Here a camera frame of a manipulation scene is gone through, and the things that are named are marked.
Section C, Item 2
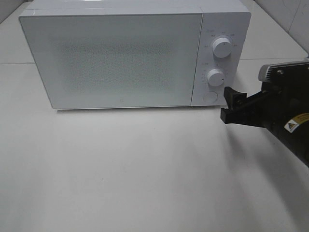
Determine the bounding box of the round white door button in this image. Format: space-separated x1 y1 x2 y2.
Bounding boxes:
203 91 218 104

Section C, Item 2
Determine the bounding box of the white microwave door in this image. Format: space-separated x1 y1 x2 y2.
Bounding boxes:
19 14 202 110

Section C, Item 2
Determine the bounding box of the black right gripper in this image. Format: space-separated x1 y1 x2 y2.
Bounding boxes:
220 82 309 135

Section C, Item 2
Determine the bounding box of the upper white power knob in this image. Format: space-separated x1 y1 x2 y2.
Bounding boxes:
212 36 233 58

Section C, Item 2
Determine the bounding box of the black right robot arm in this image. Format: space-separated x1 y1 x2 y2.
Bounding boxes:
220 83 309 165

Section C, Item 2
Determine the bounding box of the white microwave oven body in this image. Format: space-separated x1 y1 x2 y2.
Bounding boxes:
19 0 251 109

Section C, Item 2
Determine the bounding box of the white timer knob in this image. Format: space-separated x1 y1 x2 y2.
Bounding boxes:
206 69 225 87

